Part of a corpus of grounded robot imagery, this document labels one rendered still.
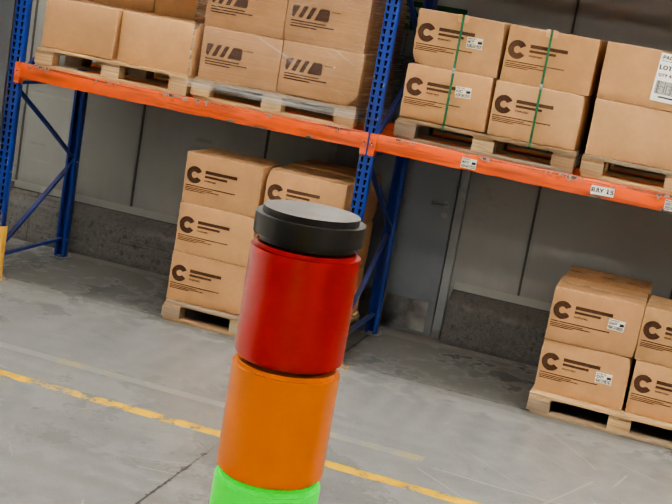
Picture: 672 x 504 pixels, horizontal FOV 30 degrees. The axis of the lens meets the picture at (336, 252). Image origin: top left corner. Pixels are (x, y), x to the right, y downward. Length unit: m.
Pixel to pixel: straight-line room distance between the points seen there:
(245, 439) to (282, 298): 0.07
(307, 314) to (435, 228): 9.12
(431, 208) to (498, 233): 0.54
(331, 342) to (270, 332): 0.03
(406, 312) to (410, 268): 0.35
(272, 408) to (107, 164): 10.12
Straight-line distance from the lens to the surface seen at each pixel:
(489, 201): 9.61
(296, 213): 0.55
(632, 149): 8.13
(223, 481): 0.58
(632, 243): 9.51
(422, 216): 9.67
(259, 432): 0.56
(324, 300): 0.54
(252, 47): 8.63
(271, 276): 0.54
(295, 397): 0.55
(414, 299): 9.78
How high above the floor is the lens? 2.43
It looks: 11 degrees down
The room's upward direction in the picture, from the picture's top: 10 degrees clockwise
